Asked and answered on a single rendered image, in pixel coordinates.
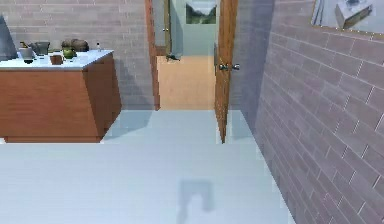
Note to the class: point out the silver round door knob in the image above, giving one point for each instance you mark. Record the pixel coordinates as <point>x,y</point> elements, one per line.
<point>235,67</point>
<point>223,67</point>

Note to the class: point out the small dark floor object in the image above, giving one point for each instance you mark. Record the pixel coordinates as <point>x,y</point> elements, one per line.
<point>172,57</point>

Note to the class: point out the brown wooden room door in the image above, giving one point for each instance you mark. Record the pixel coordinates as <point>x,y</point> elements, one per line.
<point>224,50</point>

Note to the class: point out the framed green landscape picture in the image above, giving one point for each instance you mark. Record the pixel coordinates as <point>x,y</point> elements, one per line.
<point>201,13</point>

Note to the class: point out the small clear bottle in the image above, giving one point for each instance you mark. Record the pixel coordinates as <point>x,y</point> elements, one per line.
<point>98,46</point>

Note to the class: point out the brown bread loaf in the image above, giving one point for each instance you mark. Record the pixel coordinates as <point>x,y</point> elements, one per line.
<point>76,44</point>

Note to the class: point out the green apple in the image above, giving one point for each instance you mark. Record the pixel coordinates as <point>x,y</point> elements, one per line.
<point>69,53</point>

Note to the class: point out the brown wooden kitchen counter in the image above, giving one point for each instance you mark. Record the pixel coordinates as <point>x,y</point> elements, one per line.
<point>50,100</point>

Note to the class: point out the brown wooden cup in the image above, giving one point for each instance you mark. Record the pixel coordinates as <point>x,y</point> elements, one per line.
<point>56,59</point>

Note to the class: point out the dark grey pot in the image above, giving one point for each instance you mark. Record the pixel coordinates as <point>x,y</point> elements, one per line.
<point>40,47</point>

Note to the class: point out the grey cone-shaped object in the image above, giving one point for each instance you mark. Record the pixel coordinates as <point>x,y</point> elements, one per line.
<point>6,43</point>

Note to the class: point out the framed grey wall picture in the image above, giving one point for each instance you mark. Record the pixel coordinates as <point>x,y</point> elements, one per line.
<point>350,13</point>

